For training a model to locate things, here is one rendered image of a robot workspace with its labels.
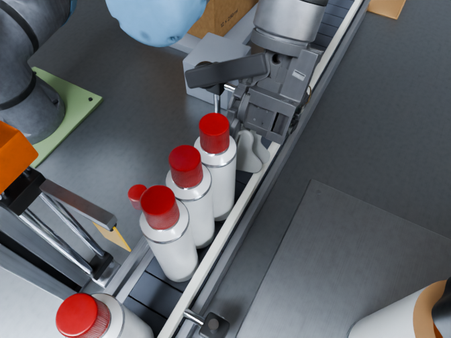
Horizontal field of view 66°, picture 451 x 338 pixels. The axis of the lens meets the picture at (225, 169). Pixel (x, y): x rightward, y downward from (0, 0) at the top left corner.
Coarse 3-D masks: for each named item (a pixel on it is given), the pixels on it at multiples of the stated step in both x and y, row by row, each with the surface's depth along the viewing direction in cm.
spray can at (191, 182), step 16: (176, 160) 34; (192, 160) 34; (176, 176) 35; (192, 176) 35; (208, 176) 38; (176, 192) 37; (192, 192) 37; (208, 192) 38; (192, 208) 39; (208, 208) 41; (192, 224) 43; (208, 224) 45; (208, 240) 49
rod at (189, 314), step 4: (188, 308) 44; (184, 312) 43; (188, 312) 43; (192, 312) 43; (184, 316) 43; (188, 316) 43; (192, 316) 43; (196, 316) 43; (200, 316) 43; (192, 320) 43; (196, 320) 43; (200, 320) 43; (204, 320) 43; (196, 324) 43; (200, 324) 43
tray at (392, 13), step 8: (376, 0) 91; (384, 0) 91; (392, 0) 91; (400, 0) 91; (368, 8) 89; (376, 8) 89; (384, 8) 89; (392, 8) 89; (400, 8) 89; (392, 16) 88
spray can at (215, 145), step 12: (204, 120) 37; (216, 120) 37; (204, 132) 36; (216, 132) 36; (228, 132) 37; (204, 144) 38; (216, 144) 37; (228, 144) 39; (204, 156) 39; (216, 156) 39; (228, 156) 40; (216, 168) 40; (228, 168) 41; (216, 180) 42; (228, 180) 43; (216, 192) 45; (228, 192) 46; (216, 204) 48; (228, 204) 49; (216, 216) 51
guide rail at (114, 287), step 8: (144, 240) 43; (136, 248) 42; (144, 248) 42; (128, 256) 42; (136, 256) 42; (128, 264) 41; (136, 264) 42; (120, 272) 41; (128, 272) 41; (112, 280) 40; (120, 280) 40; (112, 288) 40; (120, 288) 41
